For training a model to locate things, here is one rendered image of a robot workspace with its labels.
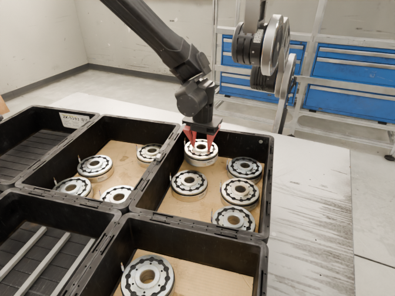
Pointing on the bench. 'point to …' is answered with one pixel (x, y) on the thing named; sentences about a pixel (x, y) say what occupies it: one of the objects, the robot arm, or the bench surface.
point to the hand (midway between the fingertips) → (201, 145)
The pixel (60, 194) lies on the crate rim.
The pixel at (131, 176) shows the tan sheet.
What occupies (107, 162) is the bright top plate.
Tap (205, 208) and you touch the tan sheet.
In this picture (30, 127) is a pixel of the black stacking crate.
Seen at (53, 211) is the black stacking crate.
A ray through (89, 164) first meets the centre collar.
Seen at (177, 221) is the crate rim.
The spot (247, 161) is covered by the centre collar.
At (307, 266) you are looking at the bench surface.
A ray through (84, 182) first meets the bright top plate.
